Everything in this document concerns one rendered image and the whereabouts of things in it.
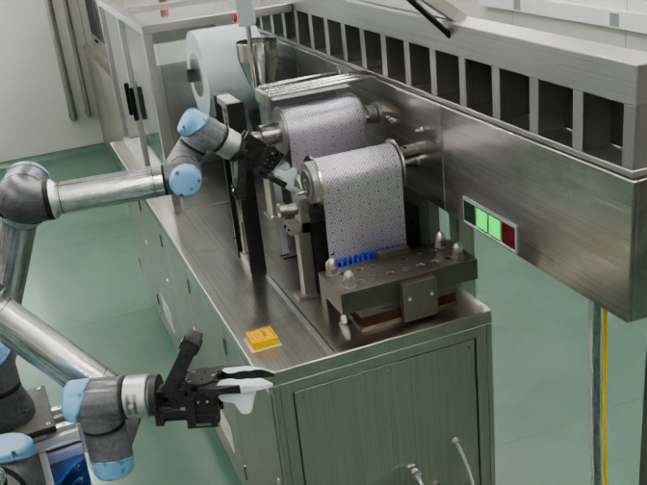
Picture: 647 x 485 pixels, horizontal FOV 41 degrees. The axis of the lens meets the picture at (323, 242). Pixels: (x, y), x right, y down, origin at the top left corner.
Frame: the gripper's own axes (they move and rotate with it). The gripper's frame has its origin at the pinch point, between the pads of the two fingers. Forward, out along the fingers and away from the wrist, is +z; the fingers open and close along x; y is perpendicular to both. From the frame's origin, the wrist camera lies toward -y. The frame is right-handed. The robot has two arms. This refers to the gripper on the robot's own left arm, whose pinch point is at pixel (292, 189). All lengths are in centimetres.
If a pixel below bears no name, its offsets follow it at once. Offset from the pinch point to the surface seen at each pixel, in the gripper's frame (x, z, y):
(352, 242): -5.0, 22.0, -4.1
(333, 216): -5.0, 12.7, -0.7
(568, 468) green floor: -1, 149, -38
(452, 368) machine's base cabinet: -30, 55, -19
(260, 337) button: -16.1, 6.9, -36.7
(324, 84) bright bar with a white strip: 25.3, 3.4, 29.7
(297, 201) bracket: 2.8, 4.8, -2.4
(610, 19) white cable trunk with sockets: 204, 213, 160
